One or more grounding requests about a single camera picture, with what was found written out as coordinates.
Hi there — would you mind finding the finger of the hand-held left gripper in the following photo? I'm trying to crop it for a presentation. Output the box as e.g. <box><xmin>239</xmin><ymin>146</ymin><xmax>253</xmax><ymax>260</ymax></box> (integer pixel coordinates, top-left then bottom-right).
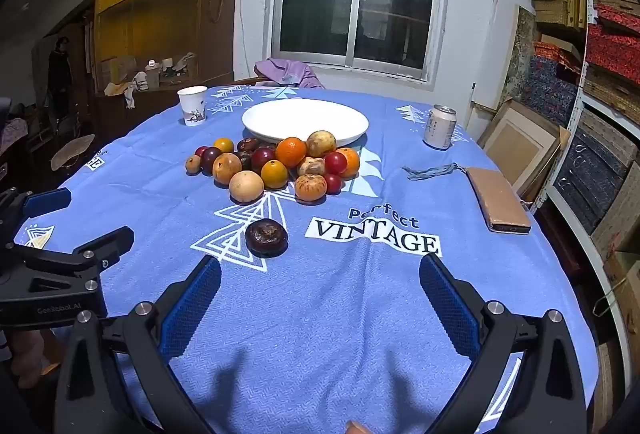
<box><xmin>0</xmin><ymin>187</ymin><xmax>72</xmax><ymax>245</ymax></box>
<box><xmin>10</xmin><ymin>226</ymin><xmax>135</xmax><ymax>293</ymax></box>

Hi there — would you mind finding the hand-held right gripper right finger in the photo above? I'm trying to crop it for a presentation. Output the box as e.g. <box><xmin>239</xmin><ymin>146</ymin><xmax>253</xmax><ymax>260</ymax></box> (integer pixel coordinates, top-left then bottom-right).
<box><xmin>419</xmin><ymin>253</ymin><xmax>587</xmax><ymax>434</ymax></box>

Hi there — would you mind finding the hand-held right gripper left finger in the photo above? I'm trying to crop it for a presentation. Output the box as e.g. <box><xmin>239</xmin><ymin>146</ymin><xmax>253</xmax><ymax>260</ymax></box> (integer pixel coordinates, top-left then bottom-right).
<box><xmin>54</xmin><ymin>255</ymin><xmax>222</xmax><ymax>434</ymax></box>

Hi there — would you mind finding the tan round passion fruit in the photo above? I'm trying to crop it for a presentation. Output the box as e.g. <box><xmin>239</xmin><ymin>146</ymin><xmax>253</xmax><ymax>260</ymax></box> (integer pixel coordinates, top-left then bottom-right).
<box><xmin>229</xmin><ymin>170</ymin><xmax>265</xmax><ymax>204</ymax></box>

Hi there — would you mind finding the dark purple plum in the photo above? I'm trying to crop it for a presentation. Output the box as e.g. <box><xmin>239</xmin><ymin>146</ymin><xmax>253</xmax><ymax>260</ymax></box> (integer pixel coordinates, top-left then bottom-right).
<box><xmin>250</xmin><ymin>147</ymin><xmax>276</xmax><ymax>171</ymax></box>
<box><xmin>200</xmin><ymin>146</ymin><xmax>223</xmax><ymax>176</ymax></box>

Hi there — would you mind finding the tan oval fruit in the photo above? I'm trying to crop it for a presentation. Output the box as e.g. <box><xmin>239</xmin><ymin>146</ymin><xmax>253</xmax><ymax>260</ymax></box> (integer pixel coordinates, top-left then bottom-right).
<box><xmin>212</xmin><ymin>152</ymin><xmax>243</xmax><ymax>186</ymax></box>

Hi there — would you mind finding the striped orange fruit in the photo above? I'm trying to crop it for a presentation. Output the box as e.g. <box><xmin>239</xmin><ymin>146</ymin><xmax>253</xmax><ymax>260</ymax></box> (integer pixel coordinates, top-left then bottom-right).
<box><xmin>294</xmin><ymin>174</ymin><xmax>328</xmax><ymax>203</ymax></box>

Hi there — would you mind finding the large orange mandarin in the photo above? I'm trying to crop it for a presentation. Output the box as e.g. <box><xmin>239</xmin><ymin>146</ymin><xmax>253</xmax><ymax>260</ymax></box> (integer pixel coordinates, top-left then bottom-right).
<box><xmin>275</xmin><ymin>137</ymin><xmax>308</xmax><ymax>170</ymax></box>
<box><xmin>336</xmin><ymin>147</ymin><xmax>361</xmax><ymax>179</ymax></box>

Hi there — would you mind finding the wrinkled brown passion fruit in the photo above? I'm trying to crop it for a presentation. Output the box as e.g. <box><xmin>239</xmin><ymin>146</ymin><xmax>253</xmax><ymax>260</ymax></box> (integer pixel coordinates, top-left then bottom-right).
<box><xmin>297</xmin><ymin>156</ymin><xmax>327</xmax><ymax>177</ymax></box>

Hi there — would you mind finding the yellow speckled passion fruit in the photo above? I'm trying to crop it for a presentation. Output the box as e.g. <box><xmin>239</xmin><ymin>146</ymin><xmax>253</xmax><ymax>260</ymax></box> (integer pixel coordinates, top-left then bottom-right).
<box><xmin>306</xmin><ymin>130</ymin><xmax>337</xmax><ymax>159</ymax></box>

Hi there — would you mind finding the white plate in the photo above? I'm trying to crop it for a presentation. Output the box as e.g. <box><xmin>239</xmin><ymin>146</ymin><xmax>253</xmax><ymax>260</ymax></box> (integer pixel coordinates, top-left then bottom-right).
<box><xmin>242</xmin><ymin>99</ymin><xmax>370</xmax><ymax>145</ymax></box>

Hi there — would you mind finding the person's left hand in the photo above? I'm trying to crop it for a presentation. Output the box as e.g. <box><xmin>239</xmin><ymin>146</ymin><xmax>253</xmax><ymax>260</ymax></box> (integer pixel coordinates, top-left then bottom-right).
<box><xmin>10</xmin><ymin>328</ymin><xmax>62</xmax><ymax>389</ymax></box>

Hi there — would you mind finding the straw hat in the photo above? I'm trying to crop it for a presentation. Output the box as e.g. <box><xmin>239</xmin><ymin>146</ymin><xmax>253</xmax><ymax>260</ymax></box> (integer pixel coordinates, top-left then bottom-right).
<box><xmin>50</xmin><ymin>134</ymin><xmax>96</xmax><ymax>171</ymax></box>

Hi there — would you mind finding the tan leather wallet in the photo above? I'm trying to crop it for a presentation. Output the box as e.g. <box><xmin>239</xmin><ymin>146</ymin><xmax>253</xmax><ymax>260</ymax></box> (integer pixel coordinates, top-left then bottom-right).
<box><xmin>465</xmin><ymin>167</ymin><xmax>532</xmax><ymax>235</ymax></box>

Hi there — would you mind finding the blue printed tablecloth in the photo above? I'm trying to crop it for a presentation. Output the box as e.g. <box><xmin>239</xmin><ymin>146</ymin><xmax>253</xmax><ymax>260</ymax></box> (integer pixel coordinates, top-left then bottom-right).
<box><xmin>12</xmin><ymin>84</ymin><xmax>598</xmax><ymax>434</ymax></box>

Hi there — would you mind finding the white rag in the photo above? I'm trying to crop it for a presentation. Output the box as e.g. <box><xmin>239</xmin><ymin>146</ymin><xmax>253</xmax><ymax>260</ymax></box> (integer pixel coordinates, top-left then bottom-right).
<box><xmin>124</xmin><ymin>71</ymin><xmax>149</xmax><ymax>110</ymax></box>

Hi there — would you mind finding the small open cardboard box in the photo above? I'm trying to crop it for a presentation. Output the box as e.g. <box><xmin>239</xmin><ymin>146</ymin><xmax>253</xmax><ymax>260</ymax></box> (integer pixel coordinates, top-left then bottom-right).
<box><xmin>101</xmin><ymin>56</ymin><xmax>137</xmax><ymax>87</ymax></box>

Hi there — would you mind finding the printed paper cup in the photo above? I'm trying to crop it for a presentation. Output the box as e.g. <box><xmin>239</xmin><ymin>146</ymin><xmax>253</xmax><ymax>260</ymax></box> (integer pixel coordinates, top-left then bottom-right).
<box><xmin>177</xmin><ymin>86</ymin><xmax>208</xmax><ymax>127</ymax></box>

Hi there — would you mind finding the white beverage can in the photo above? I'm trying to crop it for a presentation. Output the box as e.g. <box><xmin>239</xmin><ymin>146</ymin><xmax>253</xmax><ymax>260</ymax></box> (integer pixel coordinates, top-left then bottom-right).
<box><xmin>423</xmin><ymin>104</ymin><xmax>457</xmax><ymax>150</ymax></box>

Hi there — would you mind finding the large cardboard box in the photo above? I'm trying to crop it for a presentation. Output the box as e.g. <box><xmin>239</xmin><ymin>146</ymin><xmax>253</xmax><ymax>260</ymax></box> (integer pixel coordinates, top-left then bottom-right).
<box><xmin>592</xmin><ymin>174</ymin><xmax>640</xmax><ymax>325</ymax></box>

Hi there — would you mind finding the wooden cabinet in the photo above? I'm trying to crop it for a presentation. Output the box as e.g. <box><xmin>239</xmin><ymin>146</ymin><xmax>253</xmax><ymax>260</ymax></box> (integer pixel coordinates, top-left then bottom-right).
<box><xmin>92</xmin><ymin>0</ymin><xmax>246</xmax><ymax>135</ymax></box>

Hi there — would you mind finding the purple cloth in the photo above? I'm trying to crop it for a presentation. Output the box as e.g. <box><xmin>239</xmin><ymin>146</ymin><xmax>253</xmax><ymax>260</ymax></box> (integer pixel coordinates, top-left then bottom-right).
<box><xmin>255</xmin><ymin>58</ymin><xmax>326</xmax><ymax>90</ymax></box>

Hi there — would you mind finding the white board panel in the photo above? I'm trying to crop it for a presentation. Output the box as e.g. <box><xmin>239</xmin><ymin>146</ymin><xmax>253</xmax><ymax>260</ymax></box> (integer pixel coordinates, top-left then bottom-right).
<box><xmin>487</xmin><ymin>0</ymin><xmax>518</xmax><ymax>110</ymax></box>

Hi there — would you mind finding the patterned canvas panel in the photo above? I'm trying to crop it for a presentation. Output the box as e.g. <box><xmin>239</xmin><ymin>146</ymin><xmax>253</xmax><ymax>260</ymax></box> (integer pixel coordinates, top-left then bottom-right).
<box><xmin>502</xmin><ymin>6</ymin><xmax>538</xmax><ymax>100</ymax></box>

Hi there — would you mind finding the stack of patterned boxes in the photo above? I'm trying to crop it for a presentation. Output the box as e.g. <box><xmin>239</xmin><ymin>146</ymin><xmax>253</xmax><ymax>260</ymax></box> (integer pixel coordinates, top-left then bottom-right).
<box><xmin>522</xmin><ymin>0</ymin><xmax>640</xmax><ymax>235</ymax></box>

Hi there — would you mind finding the grey frayed string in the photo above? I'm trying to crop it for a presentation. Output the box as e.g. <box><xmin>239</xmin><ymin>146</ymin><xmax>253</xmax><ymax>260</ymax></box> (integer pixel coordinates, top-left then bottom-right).
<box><xmin>402</xmin><ymin>162</ymin><xmax>468</xmax><ymax>181</ymax></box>

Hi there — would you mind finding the wooden picture frame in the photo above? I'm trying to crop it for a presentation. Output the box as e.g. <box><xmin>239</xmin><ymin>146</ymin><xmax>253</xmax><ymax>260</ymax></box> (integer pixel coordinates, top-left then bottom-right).
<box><xmin>477</xmin><ymin>99</ymin><xmax>571</xmax><ymax>210</ymax></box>

